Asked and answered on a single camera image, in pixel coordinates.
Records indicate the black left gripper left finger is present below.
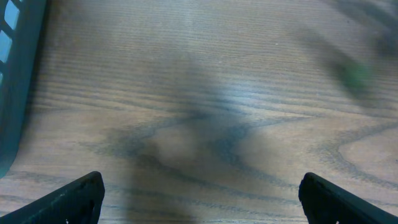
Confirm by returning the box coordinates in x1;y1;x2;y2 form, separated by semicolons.
1;171;105;224

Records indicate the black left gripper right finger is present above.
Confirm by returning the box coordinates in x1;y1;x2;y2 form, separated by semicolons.
298;172;397;224

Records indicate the grey plastic mesh basket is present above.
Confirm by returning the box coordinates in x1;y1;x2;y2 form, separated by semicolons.
1;0;47;177

